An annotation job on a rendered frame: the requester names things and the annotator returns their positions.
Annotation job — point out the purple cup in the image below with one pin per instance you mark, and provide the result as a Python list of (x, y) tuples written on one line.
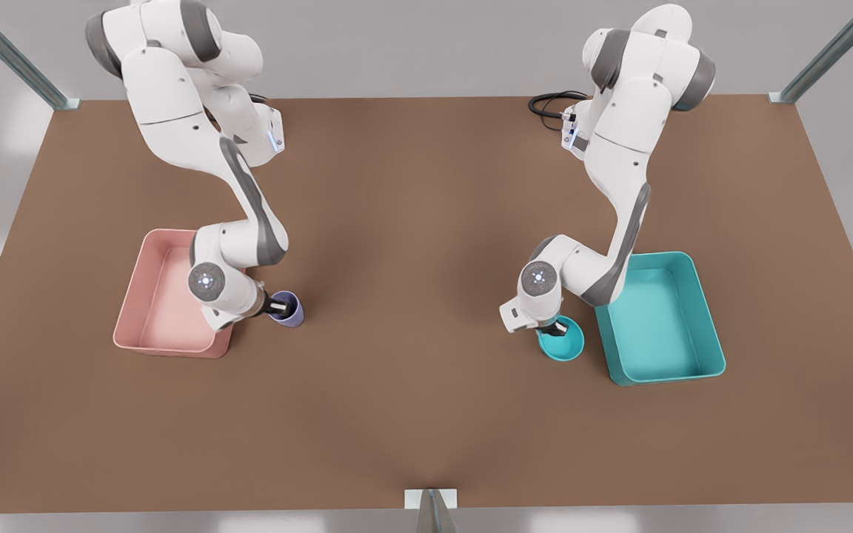
[(291, 313)]

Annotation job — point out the teal bowl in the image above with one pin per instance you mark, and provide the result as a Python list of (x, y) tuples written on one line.
[(569, 348)]

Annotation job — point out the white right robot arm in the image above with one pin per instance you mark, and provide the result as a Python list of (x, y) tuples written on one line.
[(175, 89)]

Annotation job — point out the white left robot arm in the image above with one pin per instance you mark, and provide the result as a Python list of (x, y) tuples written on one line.
[(619, 148)]

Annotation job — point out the teal box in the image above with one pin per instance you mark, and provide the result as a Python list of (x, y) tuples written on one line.
[(660, 322)]

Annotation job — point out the pink box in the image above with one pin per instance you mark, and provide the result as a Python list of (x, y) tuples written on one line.
[(164, 307)]

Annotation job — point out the silver frame post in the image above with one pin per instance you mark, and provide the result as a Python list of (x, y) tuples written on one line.
[(15, 55), (432, 512), (830, 52)]

